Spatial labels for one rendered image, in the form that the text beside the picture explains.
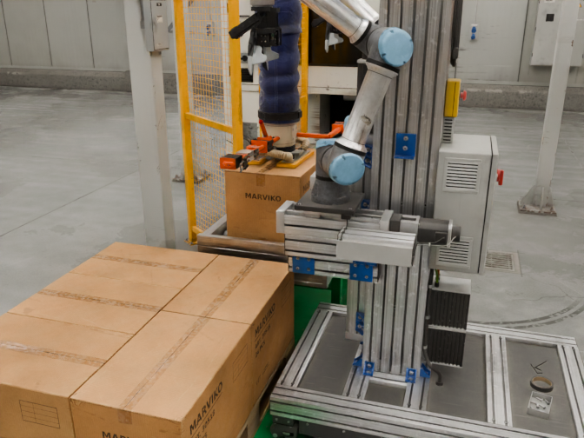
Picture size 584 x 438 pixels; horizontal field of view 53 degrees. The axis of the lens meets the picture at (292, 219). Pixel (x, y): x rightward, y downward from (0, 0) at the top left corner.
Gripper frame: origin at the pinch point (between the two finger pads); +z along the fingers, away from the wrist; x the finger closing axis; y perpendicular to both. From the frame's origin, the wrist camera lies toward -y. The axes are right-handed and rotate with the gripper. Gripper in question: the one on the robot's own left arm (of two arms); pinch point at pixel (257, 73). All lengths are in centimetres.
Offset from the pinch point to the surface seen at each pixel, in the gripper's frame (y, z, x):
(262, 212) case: -29, 78, 82
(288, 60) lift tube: -22, 5, 105
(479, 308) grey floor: 84, 152, 154
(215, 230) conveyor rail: -58, 93, 88
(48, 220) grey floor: -270, 152, 209
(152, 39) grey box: -117, -2, 141
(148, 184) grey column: -131, 90, 146
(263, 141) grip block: -28, 41, 83
